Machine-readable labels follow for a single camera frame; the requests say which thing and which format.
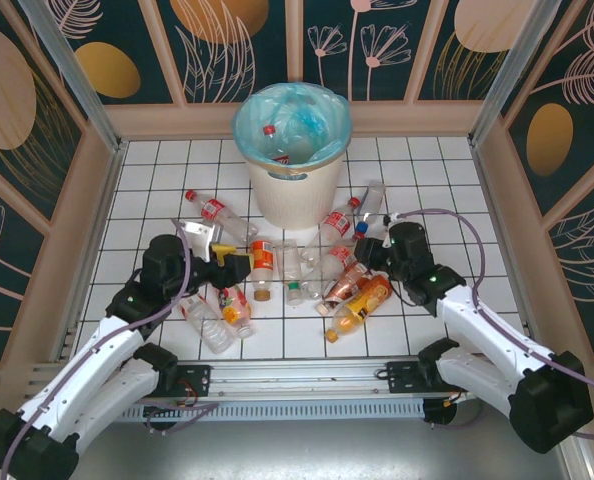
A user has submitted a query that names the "clear bottle pink label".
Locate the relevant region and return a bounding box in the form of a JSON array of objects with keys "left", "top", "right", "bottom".
[{"left": 179, "top": 294, "right": 236, "bottom": 355}]

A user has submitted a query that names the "cream plastic waste bin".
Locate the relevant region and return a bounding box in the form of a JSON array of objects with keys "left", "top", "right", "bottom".
[{"left": 231, "top": 82, "right": 353, "bottom": 231}]

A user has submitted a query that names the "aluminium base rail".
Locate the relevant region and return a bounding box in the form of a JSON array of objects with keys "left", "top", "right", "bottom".
[{"left": 24, "top": 353, "right": 571, "bottom": 401}]

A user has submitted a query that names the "orange juice bottle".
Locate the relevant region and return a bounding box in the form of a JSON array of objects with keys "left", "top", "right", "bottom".
[{"left": 324, "top": 273, "right": 396, "bottom": 344}]

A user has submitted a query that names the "aluminium corner post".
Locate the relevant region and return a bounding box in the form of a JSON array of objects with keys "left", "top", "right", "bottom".
[
  {"left": 16, "top": 0, "right": 128, "bottom": 154},
  {"left": 468, "top": 0, "right": 564, "bottom": 147}
]

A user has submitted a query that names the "blue plastic bin liner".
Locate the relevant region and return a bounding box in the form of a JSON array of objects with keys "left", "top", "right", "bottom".
[{"left": 231, "top": 82, "right": 353, "bottom": 166}]

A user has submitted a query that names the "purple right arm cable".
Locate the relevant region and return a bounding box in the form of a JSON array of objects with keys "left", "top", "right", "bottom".
[{"left": 399, "top": 207, "right": 594, "bottom": 441}]

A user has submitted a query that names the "aluminium side rail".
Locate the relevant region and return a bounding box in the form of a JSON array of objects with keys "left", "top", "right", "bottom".
[{"left": 469, "top": 141, "right": 546, "bottom": 356}]

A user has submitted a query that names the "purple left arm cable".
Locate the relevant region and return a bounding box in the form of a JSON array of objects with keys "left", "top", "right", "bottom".
[{"left": 0, "top": 219, "right": 221, "bottom": 480}]

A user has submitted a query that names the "clear bottle red label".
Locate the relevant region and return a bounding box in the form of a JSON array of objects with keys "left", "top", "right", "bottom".
[
  {"left": 184, "top": 188, "right": 261, "bottom": 244},
  {"left": 304, "top": 196, "right": 363, "bottom": 249},
  {"left": 299, "top": 243, "right": 359, "bottom": 296},
  {"left": 261, "top": 123, "right": 303, "bottom": 167}
]

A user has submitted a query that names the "copper brown drink bottle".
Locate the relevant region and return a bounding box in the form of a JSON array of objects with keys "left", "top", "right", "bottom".
[{"left": 316, "top": 262, "right": 373, "bottom": 316}]

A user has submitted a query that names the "orange label bottle brown cap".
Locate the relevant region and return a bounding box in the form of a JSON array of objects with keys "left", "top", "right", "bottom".
[{"left": 249, "top": 239, "right": 277, "bottom": 302}]

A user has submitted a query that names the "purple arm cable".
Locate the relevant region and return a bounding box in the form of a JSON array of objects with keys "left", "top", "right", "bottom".
[
  {"left": 0, "top": 219, "right": 221, "bottom": 480},
  {"left": 399, "top": 207, "right": 594, "bottom": 441}
]

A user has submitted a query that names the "clear bottle blue cap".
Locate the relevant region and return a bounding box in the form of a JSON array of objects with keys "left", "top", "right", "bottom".
[{"left": 352, "top": 179, "right": 388, "bottom": 239}]

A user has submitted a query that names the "slotted grey cable duct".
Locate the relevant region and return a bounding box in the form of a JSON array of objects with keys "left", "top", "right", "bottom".
[{"left": 116, "top": 399, "right": 426, "bottom": 422}]

